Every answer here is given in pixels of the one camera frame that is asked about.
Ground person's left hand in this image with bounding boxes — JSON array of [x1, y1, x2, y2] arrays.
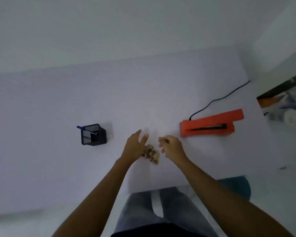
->
[[119, 129, 149, 163]]

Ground person's right hand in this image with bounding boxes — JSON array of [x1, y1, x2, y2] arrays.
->
[[159, 135, 189, 167]]

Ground orange heat sealer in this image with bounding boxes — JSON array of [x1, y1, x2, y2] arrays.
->
[[179, 109, 245, 138]]

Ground blue pen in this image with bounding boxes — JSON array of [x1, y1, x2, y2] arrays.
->
[[77, 125, 97, 134]]

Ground person's left forearm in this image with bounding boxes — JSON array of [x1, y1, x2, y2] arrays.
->
[[52, 156, 136, 237]]

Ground person's right forearm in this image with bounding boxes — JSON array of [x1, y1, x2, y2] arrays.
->
[[174, 156, 295, 237]]

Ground black mesh pen holder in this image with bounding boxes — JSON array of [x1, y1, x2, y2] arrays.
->
[[81, 123, 107, 146]]

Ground grey jeans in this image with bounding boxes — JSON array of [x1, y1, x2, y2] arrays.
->
[[113, 186, 220, 237]]

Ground blue stool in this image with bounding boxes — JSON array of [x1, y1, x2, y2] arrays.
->
[[217, 176, 252, 201]]

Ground black shirt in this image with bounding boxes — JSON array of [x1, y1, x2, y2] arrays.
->
[[110, 223, 208, 237]]

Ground orange packet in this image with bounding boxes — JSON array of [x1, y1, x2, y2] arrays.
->
[[258, 96, 284, 108]]

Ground black box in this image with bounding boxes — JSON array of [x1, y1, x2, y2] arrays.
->
[[256, 75, 296, 100]]

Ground blue plastic items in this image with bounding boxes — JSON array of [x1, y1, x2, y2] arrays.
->
[[285, 91, 296, 109]]

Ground black power cable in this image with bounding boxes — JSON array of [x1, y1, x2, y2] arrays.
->
[[189, 80, 251, 121]]

